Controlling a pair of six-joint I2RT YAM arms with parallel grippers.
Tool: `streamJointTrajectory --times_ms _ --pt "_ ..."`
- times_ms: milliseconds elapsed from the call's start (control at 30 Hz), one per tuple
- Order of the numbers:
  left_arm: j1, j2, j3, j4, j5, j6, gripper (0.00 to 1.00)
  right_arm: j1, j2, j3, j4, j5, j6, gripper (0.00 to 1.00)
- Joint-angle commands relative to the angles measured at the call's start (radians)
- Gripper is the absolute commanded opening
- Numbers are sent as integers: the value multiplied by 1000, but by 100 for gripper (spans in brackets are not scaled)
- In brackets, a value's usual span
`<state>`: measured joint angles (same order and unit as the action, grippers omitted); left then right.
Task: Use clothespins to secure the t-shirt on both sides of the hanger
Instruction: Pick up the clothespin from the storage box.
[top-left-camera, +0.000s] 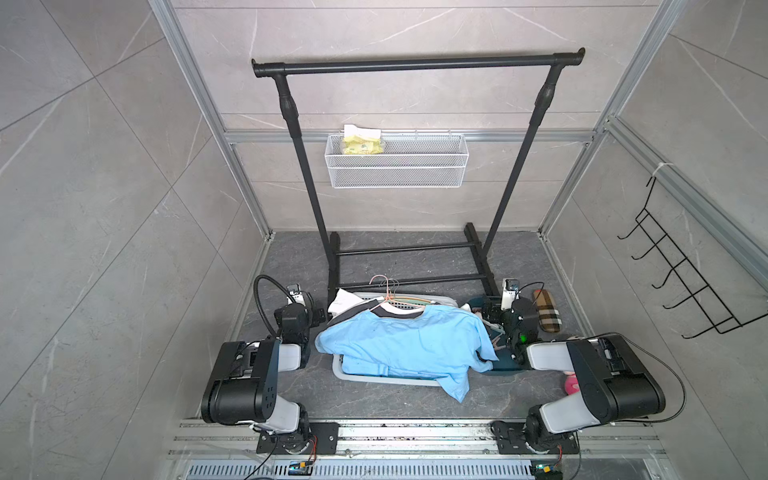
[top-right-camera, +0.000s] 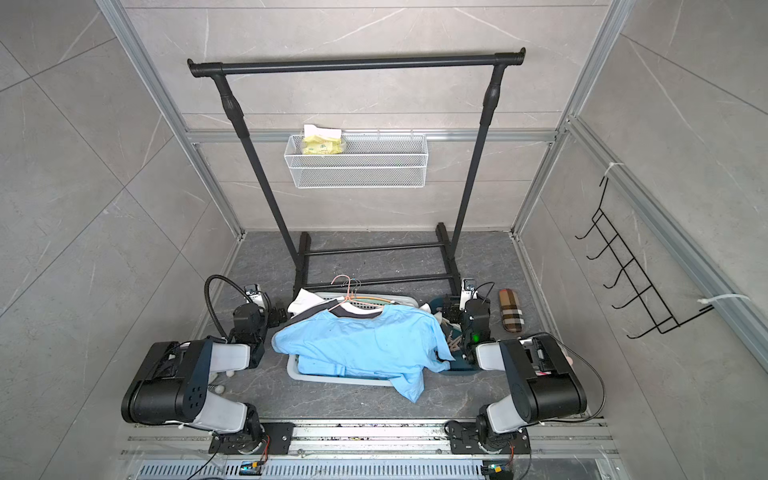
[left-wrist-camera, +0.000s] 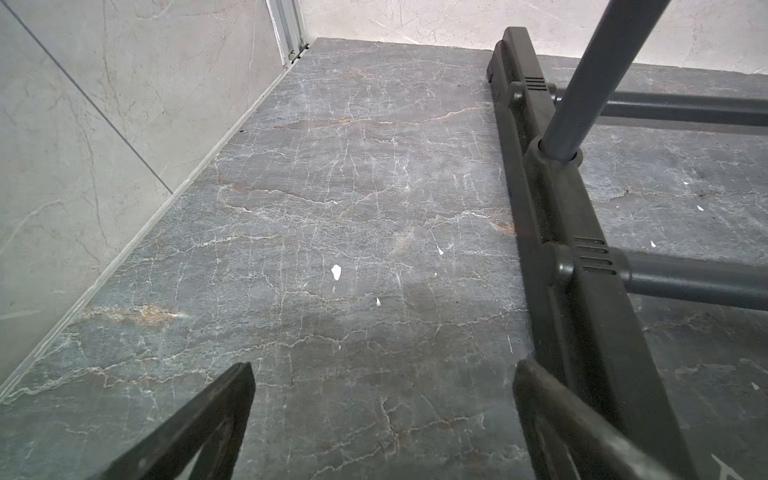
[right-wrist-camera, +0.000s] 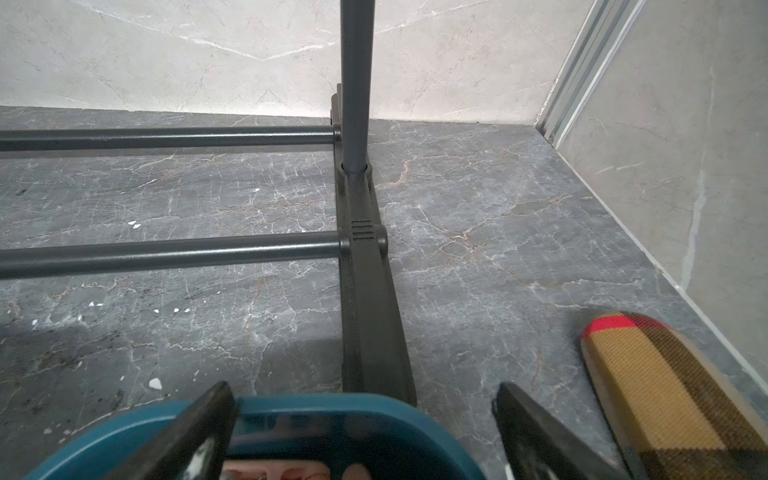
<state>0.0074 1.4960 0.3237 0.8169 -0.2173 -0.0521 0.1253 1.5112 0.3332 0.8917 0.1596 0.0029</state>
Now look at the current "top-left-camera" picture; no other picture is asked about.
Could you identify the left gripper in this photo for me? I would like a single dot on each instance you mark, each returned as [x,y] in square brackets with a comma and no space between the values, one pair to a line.
[315,315]

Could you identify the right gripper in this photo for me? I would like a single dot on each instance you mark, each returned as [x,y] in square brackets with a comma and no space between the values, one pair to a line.
[491,309]

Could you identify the light blue t-shirt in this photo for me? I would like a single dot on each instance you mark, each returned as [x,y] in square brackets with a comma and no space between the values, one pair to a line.
[442,343]

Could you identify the pink wire hanger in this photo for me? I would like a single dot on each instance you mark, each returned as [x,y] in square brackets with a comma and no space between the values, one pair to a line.
[390,302]

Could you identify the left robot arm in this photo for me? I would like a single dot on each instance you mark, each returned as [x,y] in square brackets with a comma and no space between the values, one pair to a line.
[242,389]

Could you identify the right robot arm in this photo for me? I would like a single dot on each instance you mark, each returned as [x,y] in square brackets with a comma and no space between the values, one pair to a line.
[611,381]

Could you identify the plaid case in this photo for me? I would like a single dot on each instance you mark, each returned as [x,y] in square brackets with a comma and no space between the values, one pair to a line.
[549,317]

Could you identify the teal clothespin tray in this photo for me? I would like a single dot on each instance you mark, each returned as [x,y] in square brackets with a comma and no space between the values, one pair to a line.
[503,365]

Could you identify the white garment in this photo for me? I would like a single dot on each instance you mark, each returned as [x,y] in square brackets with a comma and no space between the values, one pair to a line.
[342,302]

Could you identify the dark grey garment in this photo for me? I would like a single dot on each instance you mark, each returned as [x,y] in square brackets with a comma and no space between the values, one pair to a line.
[371,305]

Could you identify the pink plush doll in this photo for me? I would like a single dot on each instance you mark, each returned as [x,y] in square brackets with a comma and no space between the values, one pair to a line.
[571,385]

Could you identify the white laundry basket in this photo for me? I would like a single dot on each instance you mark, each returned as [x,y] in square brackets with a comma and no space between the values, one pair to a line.
[339,362]

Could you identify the yellow tissue pack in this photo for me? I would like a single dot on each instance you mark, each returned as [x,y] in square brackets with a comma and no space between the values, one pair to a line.
[361,141]

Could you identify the black clothes rack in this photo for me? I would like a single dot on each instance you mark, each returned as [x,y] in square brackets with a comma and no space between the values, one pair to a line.
[279,72]

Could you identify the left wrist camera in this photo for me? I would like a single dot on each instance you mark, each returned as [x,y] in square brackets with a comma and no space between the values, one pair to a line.
[296,293]

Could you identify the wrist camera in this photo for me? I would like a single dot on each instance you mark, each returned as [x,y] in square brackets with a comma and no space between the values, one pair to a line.
[296,293]
[509,293]

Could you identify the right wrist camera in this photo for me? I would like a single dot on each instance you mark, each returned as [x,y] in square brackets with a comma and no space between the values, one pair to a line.
[509,293]

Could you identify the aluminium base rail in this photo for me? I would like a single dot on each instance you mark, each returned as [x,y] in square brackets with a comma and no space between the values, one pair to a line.
[414,449]

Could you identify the black wall hook rack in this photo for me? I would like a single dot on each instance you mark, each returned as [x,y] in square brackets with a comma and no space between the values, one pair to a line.
[697,289]

